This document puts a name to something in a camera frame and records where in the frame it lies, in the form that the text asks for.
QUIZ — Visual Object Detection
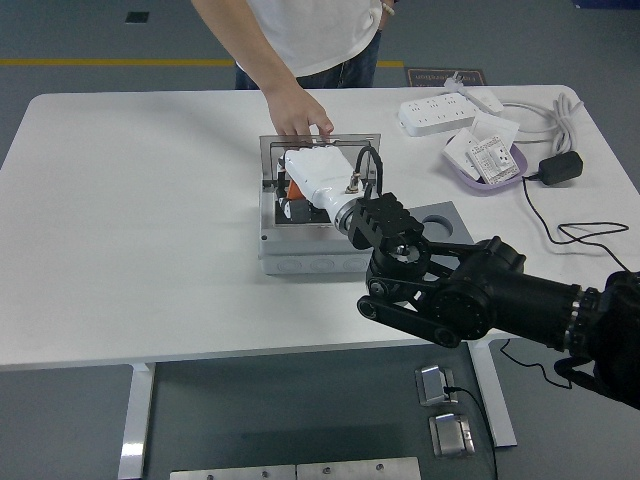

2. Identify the black floor socket cable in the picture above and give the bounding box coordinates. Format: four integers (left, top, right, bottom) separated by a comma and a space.
443, 385, 500, 480

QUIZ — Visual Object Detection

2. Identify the black power adapter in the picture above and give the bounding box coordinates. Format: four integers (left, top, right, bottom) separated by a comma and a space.
538, 150, 585, 186

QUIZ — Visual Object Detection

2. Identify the white table leg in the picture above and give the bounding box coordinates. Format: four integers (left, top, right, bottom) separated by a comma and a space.
469, 342, 518, 449
118, 363, 159, 480

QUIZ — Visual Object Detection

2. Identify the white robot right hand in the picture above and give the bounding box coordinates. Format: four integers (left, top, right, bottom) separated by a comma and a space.
276, 144, 369, 226

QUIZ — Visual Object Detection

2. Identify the small white flat box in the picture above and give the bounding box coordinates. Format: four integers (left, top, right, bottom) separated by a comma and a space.
467, 88, 505, 116

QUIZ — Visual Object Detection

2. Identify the person's right hand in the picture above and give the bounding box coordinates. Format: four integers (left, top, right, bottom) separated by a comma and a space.
264, 89, 335, 140

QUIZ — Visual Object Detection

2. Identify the grey foam holder block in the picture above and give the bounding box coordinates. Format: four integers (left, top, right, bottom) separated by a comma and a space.
407, 200, 474, 246

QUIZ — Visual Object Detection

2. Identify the white power strip cord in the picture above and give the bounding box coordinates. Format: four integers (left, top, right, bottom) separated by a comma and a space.
442, 77, 586, 154

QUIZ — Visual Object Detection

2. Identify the person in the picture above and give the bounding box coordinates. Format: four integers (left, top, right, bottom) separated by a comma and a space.
234, 0, 397, 91

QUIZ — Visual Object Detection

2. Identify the thin black adapter cable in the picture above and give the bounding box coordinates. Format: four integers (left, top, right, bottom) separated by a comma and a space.
499, 172, 632, 390

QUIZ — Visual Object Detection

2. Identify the white power strip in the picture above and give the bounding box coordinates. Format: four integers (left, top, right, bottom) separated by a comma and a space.
398, 91, 479, 137

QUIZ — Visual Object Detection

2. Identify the dark floor sign mat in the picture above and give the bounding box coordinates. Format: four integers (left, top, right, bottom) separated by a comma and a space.
404, 67, 486, 89

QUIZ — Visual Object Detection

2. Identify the metal floor socket box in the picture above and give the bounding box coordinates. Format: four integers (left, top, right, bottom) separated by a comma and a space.
414, 366, 460, 407
428, 413, 475, 459

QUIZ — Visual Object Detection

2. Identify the grey plastic enclosure box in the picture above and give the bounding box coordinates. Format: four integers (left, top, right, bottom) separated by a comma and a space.
258, 174, 374, 276

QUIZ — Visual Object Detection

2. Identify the metal floor plate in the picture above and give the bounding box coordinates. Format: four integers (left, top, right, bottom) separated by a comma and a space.
297, 457, 422, 480
169, 464, 297, 480

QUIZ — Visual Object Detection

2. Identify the plain white square packet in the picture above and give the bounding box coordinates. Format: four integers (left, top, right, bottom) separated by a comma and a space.
472, 113, 521, 146

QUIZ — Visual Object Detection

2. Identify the white socket panel packet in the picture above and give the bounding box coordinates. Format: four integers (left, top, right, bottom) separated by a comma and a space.
443, 127, 481, 179

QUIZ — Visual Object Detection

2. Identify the transparent hinged box lid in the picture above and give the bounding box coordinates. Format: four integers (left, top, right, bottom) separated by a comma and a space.
258, 132, 384, 186

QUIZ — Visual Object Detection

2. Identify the purple plastic tray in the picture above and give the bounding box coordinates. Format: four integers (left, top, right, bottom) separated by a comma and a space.
442, 132, 530, 194

